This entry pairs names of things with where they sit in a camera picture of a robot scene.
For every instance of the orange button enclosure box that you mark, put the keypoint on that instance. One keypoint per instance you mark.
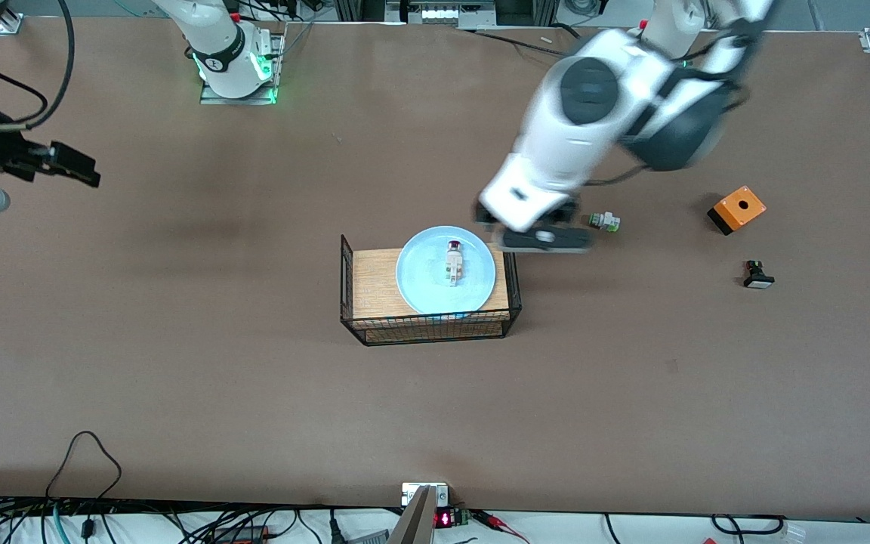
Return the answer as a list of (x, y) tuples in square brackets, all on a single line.
[(738, 208)]

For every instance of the white lit device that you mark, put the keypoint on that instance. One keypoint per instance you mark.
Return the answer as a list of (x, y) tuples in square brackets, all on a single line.
[(442, 13)]

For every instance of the metal corner bracket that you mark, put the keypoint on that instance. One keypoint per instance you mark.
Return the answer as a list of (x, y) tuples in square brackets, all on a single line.
[(9, 24)]

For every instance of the green push button switch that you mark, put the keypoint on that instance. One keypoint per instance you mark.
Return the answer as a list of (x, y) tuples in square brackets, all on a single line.
[(605, 222)]

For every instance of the grey metal bar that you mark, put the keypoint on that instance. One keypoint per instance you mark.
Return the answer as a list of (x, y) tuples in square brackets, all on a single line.
[(416, 525)]

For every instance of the black power adapter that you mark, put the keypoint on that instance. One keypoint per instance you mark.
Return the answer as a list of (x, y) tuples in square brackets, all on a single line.
[(242, 534)]

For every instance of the wooden board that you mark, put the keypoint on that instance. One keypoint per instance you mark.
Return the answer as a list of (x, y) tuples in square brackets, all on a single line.
[(374, 283)]

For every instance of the black square push button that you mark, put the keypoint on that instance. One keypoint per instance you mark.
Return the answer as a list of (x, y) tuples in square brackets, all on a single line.
[(757, 277)]

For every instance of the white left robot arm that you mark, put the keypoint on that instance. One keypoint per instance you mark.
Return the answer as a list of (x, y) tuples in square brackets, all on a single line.
[(593, 113)]

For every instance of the white mounting bracket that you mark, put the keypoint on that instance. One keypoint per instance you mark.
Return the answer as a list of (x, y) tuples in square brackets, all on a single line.
[(411, 495)]

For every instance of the red push button switch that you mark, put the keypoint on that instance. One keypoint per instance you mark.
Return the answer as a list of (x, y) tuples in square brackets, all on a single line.
[(455, 264)]

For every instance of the light blue plate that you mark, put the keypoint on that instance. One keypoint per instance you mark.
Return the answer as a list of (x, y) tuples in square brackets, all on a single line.
[(427, 279)]

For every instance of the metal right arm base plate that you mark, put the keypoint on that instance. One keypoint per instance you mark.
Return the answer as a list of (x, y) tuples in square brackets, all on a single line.
[(216, 100)]

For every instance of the red digit display module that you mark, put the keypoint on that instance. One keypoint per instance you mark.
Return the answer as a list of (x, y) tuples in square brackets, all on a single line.
[(444, 519)]

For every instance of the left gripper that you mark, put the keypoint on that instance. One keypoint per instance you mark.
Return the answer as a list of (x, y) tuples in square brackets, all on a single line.
[(562, 214)]

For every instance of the red clip lead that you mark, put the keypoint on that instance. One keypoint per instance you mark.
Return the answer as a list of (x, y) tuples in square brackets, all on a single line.
[(489, 518)]

